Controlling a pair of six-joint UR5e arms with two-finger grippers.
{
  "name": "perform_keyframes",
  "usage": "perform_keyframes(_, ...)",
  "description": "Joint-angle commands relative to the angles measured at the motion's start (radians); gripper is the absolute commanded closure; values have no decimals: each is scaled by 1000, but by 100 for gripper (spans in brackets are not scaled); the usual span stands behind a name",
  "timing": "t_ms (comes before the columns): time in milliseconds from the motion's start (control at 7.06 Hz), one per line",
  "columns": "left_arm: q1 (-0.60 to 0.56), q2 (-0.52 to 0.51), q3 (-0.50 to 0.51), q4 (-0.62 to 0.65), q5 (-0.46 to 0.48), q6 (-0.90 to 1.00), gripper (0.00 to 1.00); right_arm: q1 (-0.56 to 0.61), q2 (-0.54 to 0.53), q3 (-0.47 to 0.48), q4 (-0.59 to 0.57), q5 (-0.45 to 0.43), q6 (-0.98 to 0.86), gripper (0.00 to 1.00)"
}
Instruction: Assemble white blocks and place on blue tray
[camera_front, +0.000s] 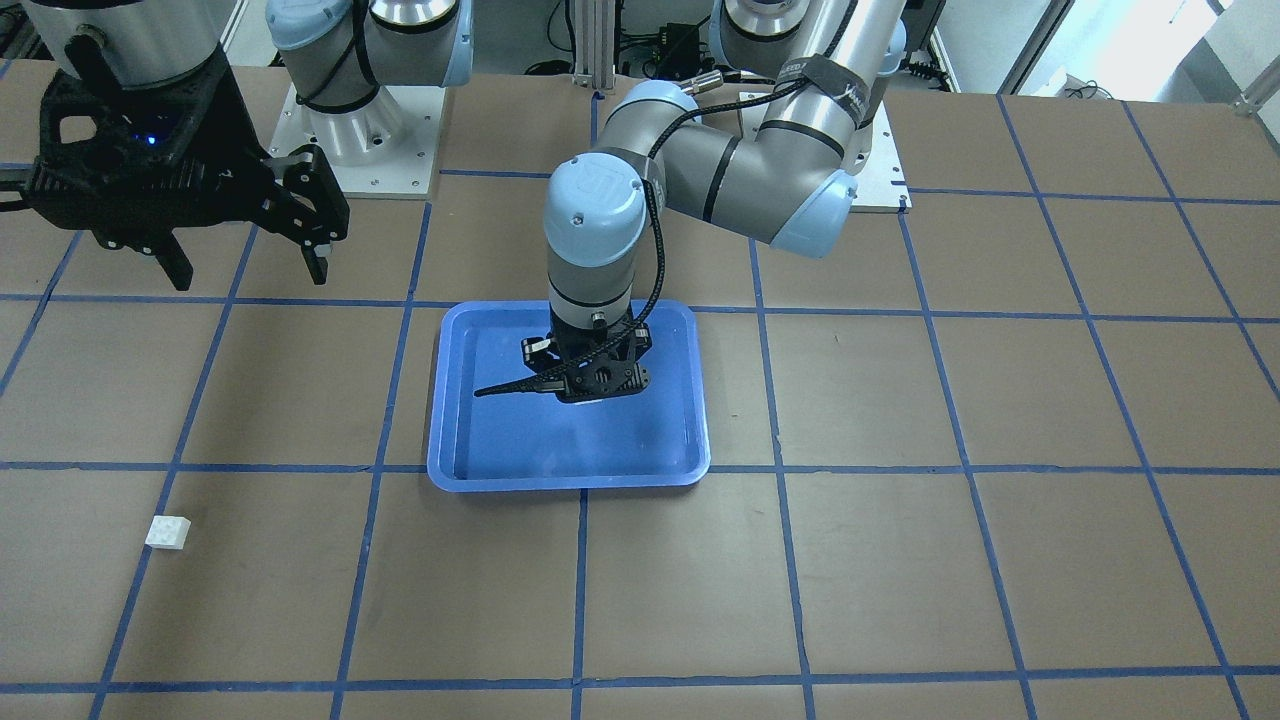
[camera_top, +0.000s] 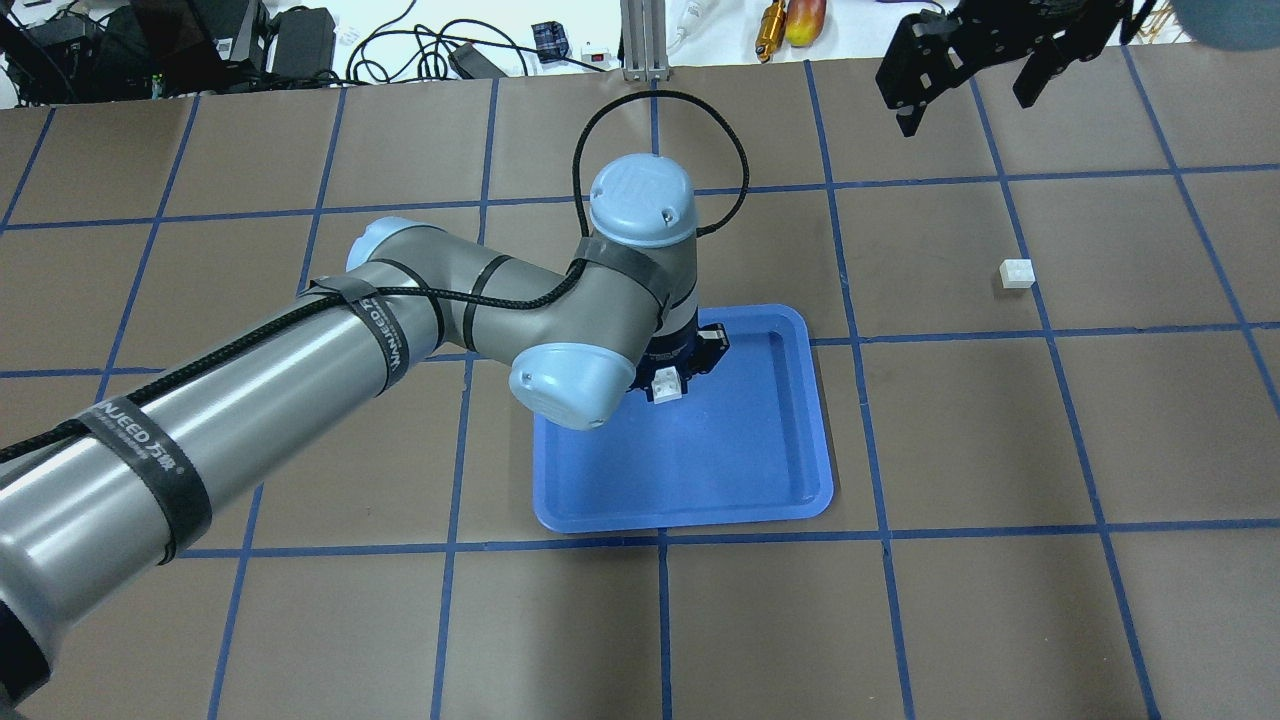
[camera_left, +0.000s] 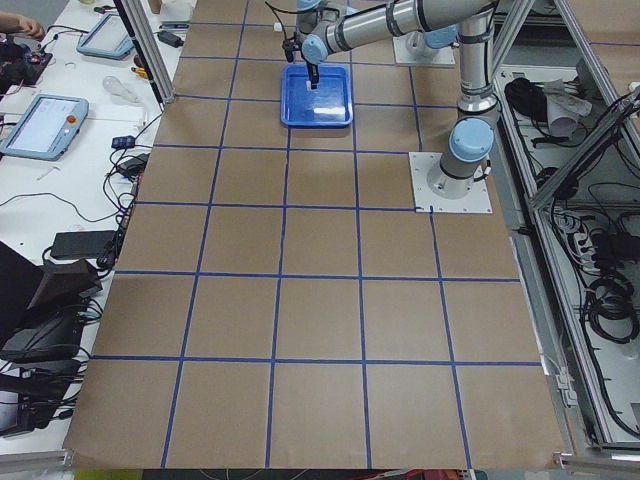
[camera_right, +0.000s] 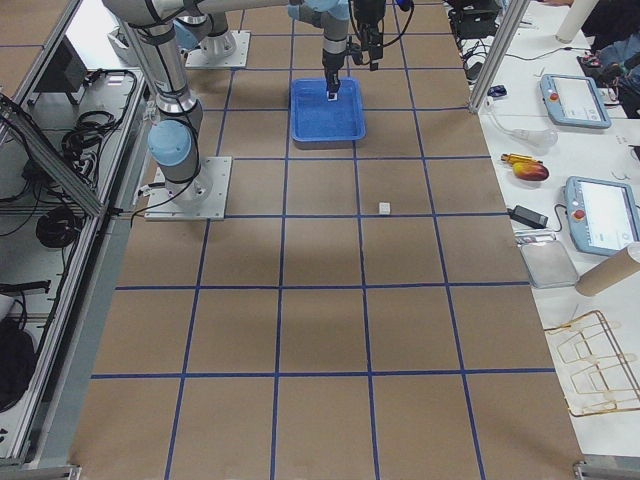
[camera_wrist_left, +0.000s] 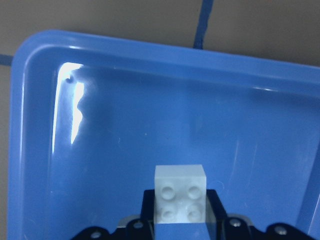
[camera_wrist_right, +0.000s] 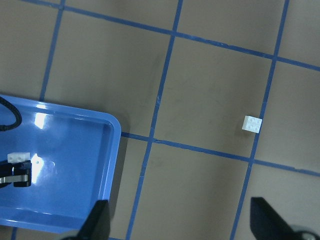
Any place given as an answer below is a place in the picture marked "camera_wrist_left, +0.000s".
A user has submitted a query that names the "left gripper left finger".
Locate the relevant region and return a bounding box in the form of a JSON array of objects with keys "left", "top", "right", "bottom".
[{"left": 72, "top": 189, "right": 155, "bottom": 240}]

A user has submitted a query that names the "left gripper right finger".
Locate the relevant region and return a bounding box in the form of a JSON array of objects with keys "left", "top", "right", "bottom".
[{"left": 205, "top": 189, "right": 313, "bottom": 240}]

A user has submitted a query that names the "white block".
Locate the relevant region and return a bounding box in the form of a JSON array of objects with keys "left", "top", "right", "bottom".
[{"left": 154, "top": 164, "right": 207, "bottom": 224}]

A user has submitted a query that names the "blue plastic tray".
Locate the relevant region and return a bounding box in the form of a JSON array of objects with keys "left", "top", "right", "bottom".
[{"left": 7, "top": 30, "right": 320, "bottom": 240}]

